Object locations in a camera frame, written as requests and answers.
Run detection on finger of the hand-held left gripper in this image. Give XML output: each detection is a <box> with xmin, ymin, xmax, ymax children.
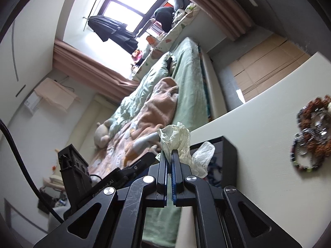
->
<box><xmin>120</xmin><ymin>154</ymin><xmax>162</xmax><ymax>184</ymax></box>

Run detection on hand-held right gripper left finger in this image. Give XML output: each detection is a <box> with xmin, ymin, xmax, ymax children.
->
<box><xmin>34</xmin><ymin>151</ymin><xmax>168</xmax><ymax>248</ymax></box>

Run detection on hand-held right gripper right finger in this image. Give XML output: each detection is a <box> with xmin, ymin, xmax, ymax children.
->
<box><xmin>172</xmin><ymin>150</ymin><xmax>303</xmax><ymax>248</ymax></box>

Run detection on white tissue paper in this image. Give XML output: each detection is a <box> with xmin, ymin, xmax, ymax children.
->
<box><xmin>191</xmin><ymin>142</ymin><xmax>216</xmax><ymax>171</ymax></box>

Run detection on white plastic bag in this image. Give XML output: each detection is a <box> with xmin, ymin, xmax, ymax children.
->
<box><xmin>156</xmin><ymin>121</ymin><xmax>206</xmax><ymax>179</ymax></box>

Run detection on black jewelry box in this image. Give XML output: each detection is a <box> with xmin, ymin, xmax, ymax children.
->
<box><xmin>190</xmin><ymin>136</ymin><xmax>238</xmax><ymax>189</ymax></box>

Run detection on pile of bead bracelets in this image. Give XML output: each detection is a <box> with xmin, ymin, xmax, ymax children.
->
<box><xmin>290</xmin><ymin>95</ymin><xmax>331</xmax><ymax>173</ymax></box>

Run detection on cluttered bedside table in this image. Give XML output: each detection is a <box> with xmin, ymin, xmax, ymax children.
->
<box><xmin>37</xmin><ymin>165</ymin><xmax>71</xmax><ymax>215</ymax></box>

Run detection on beige plush toy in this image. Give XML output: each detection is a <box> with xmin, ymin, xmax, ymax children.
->
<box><xmin>94</xmin><ymin>119</ymin><xmax>115</xmax><ymax>149</ymax></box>

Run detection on cream bed headboard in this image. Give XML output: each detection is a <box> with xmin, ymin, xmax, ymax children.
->
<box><xmin>65</xmin><ymin>94</ymin><xmax>122</xmax><ymax>155</ymax></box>

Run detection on pink fleece blanket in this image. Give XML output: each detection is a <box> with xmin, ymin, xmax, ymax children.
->
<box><xmin>89</xmin><ymin>77</ymin><xmax>180</xmax><ymax>176</ymax></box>

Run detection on beige cloth cover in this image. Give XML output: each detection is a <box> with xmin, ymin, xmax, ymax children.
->
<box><xmin>34</xmin><ymin>79</ymin><xmax>79</xmax><ymax>113</ymax></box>

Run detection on light green quilt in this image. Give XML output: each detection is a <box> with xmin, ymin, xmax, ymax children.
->
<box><xmin>109</xmin><ymin>52</ymin><xmax>177</xmax><ymax>135</ymax></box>

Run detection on green bed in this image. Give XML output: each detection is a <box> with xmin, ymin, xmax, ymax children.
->
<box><xmin>114</xmin><ymin>37</ymin><xmax>228</xmax><ymax>246</ymax></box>

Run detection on pile of colourful clothes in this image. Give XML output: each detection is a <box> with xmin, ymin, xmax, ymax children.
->
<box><xmin>131</xmin><ymin>49</ymin><xmax>145</xmax><ymax>68</ymax></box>

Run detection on pink curtain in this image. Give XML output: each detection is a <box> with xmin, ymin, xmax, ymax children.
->
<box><xmin>158</xmin><ymin>0</ymin><xmax>252</xmax><ymax>40</ymax></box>
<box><xmin>53</xmin><ymin>39</ymin><xmax>141</xmax><ymax>86</ymax></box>

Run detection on printed window seat cushion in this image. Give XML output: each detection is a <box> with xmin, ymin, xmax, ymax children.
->
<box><xmin>132</xmin><ymin>4</ymin><xmax>201</xmax><ymax>80</ymax></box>

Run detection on hanging dark clothes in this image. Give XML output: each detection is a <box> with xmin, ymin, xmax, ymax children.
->
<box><xmin>88</xmin><ymin>15</ymin><xmax>139</xmax><ymax>55</ymax></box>

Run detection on flattened cardboard sheet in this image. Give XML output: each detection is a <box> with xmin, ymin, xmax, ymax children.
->
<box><xmin>229</xmin><ymin>33</ymin><xmax>313</xmax><ymax>102</ymax></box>

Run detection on black bag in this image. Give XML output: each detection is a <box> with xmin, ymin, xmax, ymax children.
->
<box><xmin>154</xmin><ymin>6</ymin><xmax>174</xmax><ymax>31</ymax></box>

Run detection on white printed cloth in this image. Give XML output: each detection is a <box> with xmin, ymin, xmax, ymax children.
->
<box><xmin>172</xmin><ymin>2</ymin><xmax>194</xmax><ymax>26</ymax></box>

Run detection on black braided cable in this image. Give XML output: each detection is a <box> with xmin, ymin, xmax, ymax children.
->
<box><xmin>0</xmin><ymin>119</ymin><xmax>64</xmax><ymax>224</ymax></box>

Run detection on wall air conditioner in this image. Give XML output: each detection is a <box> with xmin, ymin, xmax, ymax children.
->
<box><xmin>24</xmin><ymin>93</ymin><xmax>42</xmax><ymax>114</ymax></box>

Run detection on metal clothes rail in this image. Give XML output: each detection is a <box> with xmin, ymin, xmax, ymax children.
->
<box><xmin>83</xmin><ymin>0</ymin><xmax>122</xmax><ymax>31</ymax></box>

